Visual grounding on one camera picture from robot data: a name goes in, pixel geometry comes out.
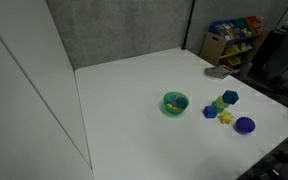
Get grey folded cloth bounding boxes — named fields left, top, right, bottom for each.
left=203, top=65, right=234, bottom=81

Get black vertical pole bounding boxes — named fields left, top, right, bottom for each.
left=180, top=0, right=196, bottom=51

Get yellow spiky toy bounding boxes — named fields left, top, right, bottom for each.
left=217, top=111, right=235, bottom=126

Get grey office chair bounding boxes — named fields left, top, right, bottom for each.
left=261, top=15, right=288, bottom=88

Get black equipment frame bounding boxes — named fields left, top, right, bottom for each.
left=238, top=125, right=288, bottom=180

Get large dark blue hexagonal block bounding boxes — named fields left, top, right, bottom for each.
left=222, top=89, right=240, bottom=106

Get green plastic bowl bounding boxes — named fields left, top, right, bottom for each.
left=162, top=91, right=190, bottom=116

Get colourful toy storage shelf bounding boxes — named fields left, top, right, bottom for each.
left=200, top=15, right=271, bottom=70

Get blue toy piece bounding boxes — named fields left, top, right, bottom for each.
left=177, top=96, right=188, bottom=109

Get purple bumpy ball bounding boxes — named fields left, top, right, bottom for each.
left=235, top=116, right=257, bottom=136

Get green hexagonal block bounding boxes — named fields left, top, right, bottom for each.
left=211, top=95, right=231, bottom=114

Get small blue hexagonal block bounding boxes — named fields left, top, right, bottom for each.
left=202, top=105, right=218, bottom=120

